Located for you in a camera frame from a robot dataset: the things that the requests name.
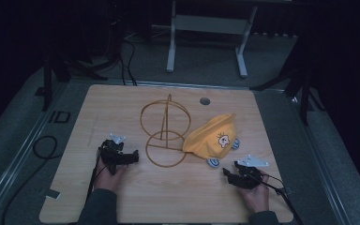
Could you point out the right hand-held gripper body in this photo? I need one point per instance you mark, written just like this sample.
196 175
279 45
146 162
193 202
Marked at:
250 175

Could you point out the black metal stand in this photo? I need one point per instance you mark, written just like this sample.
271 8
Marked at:
47 81
304 90

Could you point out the person's left hand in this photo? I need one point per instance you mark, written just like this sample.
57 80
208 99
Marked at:
106 179

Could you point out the yellow hat with cartoon patch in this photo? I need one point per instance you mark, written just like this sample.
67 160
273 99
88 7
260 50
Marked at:
209 137

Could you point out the person's right hand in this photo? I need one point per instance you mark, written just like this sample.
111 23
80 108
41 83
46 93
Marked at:
258 198

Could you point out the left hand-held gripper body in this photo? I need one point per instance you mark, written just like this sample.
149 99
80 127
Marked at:
114 154

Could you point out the white desk frame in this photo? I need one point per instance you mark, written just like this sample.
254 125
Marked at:
211 24

